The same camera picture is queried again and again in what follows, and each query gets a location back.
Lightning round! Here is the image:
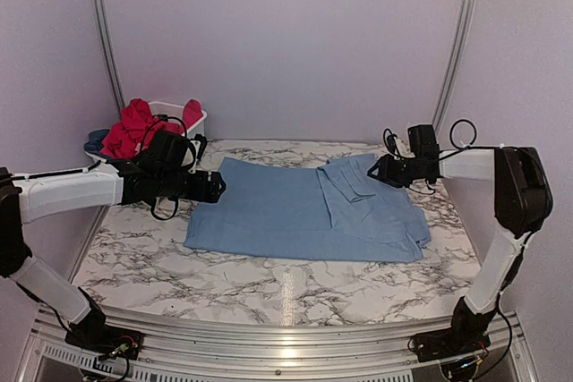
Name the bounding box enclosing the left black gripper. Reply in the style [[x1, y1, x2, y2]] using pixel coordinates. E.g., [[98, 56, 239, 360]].
[[157, 169, 227, 203]]

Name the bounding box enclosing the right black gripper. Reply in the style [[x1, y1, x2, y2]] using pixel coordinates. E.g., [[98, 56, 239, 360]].
[[367, 153, 426, 188]]

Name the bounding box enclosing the light blue button shirt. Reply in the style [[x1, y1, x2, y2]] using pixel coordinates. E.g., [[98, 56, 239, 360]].
[[184, 154, 432, 263]]

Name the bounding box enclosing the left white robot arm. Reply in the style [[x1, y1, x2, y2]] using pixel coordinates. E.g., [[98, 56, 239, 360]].
[[1, 132, 227, 351]]

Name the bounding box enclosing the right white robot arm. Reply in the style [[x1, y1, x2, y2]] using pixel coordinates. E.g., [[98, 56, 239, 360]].
[[367, 124, 553, 353]]

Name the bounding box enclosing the white plastic laundry bin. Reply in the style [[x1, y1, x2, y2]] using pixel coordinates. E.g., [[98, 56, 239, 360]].
[[84, 100, 210, 164]]

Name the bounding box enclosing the red garment in bin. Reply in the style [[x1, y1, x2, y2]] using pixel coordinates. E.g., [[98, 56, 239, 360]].
[[98, 98, 202, 160]]

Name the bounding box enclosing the dark blue garment in bin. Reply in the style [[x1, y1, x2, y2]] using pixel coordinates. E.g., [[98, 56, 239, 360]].
[[83, 129, 109, 157]]

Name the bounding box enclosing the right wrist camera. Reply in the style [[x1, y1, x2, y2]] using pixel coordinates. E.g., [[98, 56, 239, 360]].
[[382, 128, 408, 159]]

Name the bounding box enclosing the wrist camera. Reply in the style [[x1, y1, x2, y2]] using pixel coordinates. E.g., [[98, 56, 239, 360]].
[[189, 133, 208, 163], [382, 128, 408, 159]]

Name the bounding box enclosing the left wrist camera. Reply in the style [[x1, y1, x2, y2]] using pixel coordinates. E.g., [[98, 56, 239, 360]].
[[189, 133, 208, 163]]

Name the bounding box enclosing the front aluminium rail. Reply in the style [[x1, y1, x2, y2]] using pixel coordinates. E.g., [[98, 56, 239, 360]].
[[17, 305, 538, 382]]

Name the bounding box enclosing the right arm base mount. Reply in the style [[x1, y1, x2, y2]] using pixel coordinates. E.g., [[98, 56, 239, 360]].
[[407, 328, 491, 362]]

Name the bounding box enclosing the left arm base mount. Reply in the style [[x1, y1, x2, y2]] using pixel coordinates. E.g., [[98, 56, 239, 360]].
[[65, 325, 143, 361]]

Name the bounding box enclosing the right aluminium frame post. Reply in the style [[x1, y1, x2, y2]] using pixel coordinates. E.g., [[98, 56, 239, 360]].
[[432, 0, 475, 131]]

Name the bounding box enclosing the aluminium frame post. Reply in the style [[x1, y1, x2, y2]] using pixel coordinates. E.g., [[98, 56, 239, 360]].
[[432, 0, 475, 131], [91, 0, 125, 115]]

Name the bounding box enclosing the left aluminium frame post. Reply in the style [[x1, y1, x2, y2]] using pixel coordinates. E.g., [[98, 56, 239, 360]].
[[91, 0, 125, 115]]

